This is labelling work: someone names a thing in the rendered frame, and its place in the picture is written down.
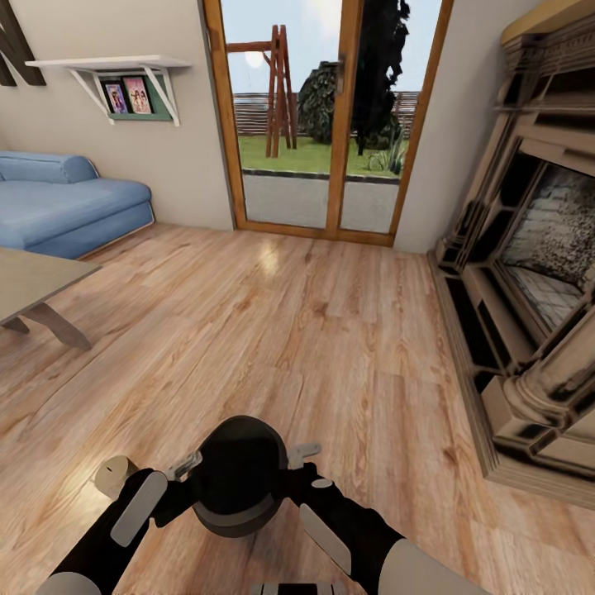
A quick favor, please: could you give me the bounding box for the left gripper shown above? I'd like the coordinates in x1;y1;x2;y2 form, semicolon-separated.
155;473;216;528

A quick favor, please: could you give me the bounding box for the pillar candle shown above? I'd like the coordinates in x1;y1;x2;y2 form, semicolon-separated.
93;455;140;502

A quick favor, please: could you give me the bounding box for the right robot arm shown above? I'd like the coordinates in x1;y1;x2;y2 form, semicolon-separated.
261;442;492;595

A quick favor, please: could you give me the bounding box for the cauldron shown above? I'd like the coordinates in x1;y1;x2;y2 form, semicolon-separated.
187;416;289;538

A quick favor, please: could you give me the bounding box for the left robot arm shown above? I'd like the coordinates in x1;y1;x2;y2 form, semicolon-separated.
34;450;216;595

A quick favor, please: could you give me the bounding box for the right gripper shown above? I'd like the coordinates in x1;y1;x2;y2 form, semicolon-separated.
261;462;317;500

